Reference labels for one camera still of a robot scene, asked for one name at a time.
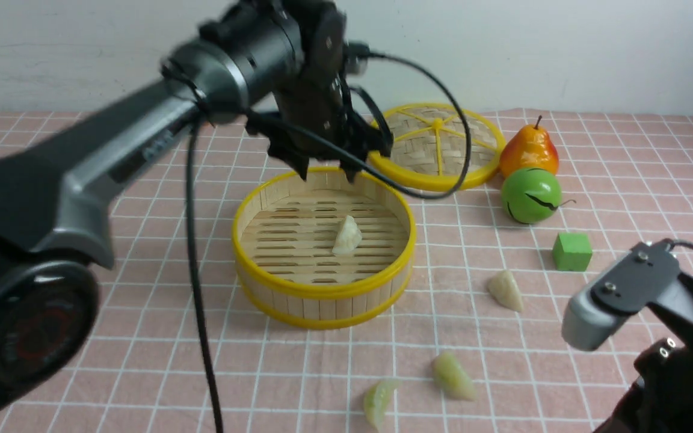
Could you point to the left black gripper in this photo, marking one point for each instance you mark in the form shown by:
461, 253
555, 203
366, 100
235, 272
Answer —
318, 98

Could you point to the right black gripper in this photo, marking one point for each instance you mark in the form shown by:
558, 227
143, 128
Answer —
661, 400

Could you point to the white dumpling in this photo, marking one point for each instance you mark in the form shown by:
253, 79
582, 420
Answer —
348, 237
504, 289

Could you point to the green dumpling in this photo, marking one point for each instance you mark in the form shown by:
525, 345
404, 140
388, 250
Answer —
452, 379
377, 399

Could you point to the green dumpling front bottom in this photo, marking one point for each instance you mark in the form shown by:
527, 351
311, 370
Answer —
377, 399

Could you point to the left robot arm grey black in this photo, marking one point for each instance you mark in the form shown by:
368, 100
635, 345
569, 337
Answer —
55, 196

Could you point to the bamboo steamer tray yellow rim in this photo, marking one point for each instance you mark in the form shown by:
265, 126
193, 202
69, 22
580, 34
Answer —
283, 233

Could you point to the woven bamboo steamer lid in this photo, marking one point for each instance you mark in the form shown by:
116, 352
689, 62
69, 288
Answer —
429, 147

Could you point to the green foam cube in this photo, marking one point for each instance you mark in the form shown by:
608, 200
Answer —
572, 252

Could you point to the orange yellow toy pear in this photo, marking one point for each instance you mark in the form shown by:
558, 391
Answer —
531, 147

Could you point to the pink checkered tablecloth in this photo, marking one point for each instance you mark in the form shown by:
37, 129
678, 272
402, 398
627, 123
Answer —
141, 371

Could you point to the green toy watermelon ball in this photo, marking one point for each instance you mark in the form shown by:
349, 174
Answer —
532, 195

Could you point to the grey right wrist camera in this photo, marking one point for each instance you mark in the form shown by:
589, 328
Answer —
631, 283

